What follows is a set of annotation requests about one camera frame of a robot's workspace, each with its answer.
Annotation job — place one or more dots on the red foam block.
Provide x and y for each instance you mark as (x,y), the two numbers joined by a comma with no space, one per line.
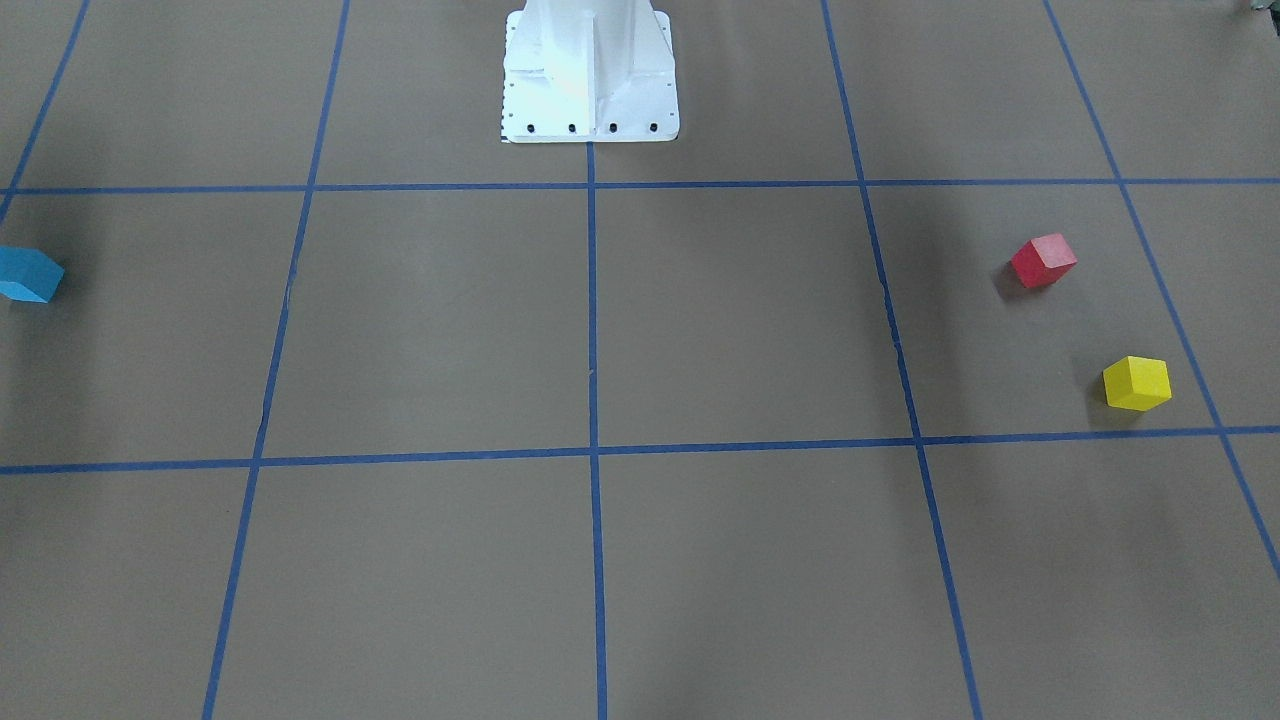
(1042,261)

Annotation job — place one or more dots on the yellow foam block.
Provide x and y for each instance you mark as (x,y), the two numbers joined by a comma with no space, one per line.
(1136,383)

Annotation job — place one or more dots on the blue foam block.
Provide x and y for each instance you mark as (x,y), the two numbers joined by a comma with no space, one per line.
(29,275)

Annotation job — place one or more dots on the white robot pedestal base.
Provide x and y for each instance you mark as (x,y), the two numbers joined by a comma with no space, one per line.
(589,72)

